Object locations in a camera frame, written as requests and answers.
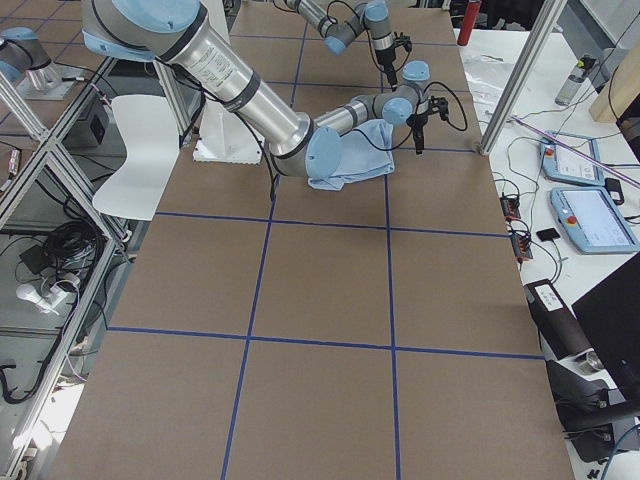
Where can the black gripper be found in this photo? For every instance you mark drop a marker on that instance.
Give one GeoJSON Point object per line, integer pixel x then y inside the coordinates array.
{"type": "Point", "coordinates": [386, 59]}
{"type": "Point", "coordinates": [418, 122]}

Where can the light blue button-up shirt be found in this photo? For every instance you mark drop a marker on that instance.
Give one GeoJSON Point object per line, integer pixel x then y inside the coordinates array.
{"type": "Point", "coordinates": [365, 156]}

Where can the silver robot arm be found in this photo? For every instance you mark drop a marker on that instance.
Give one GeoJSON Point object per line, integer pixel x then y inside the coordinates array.
{"type": "Point", "coordinates": [178, 33]}
{"type": "Point", "coordinates": [340, 24]}

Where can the red cylinder bottle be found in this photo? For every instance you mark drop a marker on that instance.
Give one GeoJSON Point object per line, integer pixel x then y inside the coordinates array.
{"type": "Point", "coordinates": [469, 21]}

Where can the orange circuit board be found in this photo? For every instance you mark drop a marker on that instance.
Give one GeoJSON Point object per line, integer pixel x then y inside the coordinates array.
{"type": "Point", "coordinates": [510, 207]}

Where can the far blue teach pendant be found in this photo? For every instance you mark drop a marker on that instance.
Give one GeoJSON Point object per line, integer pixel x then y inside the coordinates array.
{"type": "Point", "coordinates": [561, 165]}

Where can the blue teach pendant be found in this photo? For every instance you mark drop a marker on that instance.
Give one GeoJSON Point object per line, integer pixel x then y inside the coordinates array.
{"type": "Point", "coordinates": [561, 165]}
{"type": "Point", "coordinates": [592, 221]}

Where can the grey spray bottle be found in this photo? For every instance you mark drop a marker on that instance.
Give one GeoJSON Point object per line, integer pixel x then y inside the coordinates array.
{"type": "Point", "coordinates": [575, 79]}

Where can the near blue teach pendant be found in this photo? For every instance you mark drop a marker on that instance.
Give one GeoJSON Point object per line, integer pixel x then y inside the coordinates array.
{"type": "Point", "coordinates": [592, 221]}

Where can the brown paper table cover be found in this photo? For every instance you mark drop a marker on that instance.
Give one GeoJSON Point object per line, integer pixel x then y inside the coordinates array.
{"type": "Point", "coordinates": [279, 332]}

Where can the black monitor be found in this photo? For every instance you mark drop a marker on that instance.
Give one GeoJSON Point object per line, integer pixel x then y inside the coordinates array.
{"type": "Point", "coordinates": [608, 314]}

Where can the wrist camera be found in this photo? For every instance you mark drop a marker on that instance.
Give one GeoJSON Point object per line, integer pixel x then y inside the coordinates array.
{"type": "Point", "coordinates": [439, 106]}
{"type": "Point", "coordinates": [401, 40]}

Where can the grey aluminium frame post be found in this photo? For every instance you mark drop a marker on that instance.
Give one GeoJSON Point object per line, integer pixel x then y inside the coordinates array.
{"type": "Point", "coordinates": [530, 52]}

